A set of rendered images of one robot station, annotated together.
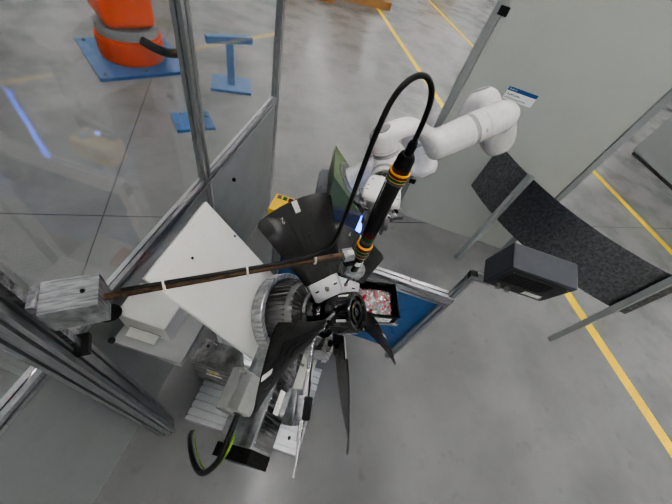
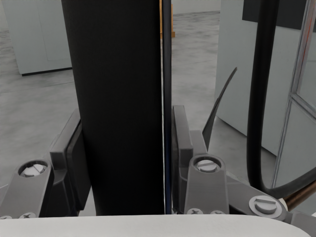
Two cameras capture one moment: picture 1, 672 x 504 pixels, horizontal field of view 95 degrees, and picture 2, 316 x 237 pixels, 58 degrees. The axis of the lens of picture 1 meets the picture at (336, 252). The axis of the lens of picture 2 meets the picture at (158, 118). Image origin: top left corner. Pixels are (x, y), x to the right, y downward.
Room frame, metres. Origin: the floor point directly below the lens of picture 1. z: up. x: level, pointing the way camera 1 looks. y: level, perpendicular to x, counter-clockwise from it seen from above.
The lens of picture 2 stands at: (0.64, -0.05, 1.56)
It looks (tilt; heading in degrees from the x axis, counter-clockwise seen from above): 26 degrees down; 182
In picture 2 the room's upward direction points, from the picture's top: 2 degrees counter-clockwise
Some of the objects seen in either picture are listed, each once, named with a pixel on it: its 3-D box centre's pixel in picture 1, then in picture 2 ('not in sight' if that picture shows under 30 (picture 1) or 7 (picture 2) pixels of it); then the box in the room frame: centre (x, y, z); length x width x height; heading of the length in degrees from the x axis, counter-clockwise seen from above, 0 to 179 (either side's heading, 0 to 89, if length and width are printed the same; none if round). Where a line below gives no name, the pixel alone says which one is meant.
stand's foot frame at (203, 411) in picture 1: (259, 393); not in sight; (0.40, 0.13, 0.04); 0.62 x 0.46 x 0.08; 92
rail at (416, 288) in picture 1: (363, 270); not in sight; (0.90, -0.15, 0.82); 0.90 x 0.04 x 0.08; 92
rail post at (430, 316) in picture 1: (410, 333); not in sight; (0.91, -0.58, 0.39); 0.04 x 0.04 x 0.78; 2
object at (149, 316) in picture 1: (152, 315); not in sight; (0.33, 0.51, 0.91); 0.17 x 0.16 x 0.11; 92
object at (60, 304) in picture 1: (73, 302); not in sight; (0.16, 0.44, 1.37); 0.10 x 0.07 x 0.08; 127
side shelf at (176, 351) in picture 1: (177, 308); not in sight; (0.41, 0.48, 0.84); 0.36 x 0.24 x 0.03; 2
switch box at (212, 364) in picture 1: (220, 365); not in sight; (0.30, 0.27, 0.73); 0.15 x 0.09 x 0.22; 92
